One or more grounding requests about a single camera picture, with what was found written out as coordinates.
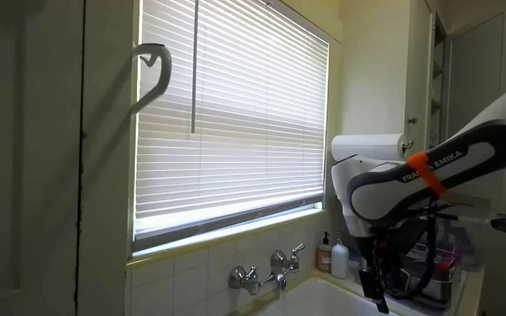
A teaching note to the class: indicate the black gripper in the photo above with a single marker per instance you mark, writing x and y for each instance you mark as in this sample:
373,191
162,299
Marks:
375,266

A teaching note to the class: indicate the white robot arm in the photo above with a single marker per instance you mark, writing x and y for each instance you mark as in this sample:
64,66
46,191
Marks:
382,196

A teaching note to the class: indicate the chrome faucet spout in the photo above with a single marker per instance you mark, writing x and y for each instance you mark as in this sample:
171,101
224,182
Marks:
276,280

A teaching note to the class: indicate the white plastic bottle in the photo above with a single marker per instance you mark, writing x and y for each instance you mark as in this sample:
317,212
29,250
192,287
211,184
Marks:
340,261

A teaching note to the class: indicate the white sink basin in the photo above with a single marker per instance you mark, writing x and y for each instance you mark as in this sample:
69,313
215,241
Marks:
317,299

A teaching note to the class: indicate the brown soap pump bottle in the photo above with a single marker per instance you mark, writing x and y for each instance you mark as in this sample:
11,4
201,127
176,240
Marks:
324,256

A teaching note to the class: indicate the white cabinet door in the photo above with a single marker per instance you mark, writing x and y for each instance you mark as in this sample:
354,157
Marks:
420,76

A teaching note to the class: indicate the white window blinds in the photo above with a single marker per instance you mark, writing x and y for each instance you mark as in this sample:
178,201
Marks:
236,112

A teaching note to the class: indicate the blind tilt wand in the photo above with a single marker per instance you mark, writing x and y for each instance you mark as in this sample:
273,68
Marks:
194,64

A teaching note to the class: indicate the heart-shaped metal hook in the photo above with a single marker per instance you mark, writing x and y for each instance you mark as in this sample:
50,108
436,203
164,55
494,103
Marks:
160,73

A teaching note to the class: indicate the pale green door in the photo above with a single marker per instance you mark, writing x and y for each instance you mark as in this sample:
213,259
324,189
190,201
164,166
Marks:
25,159

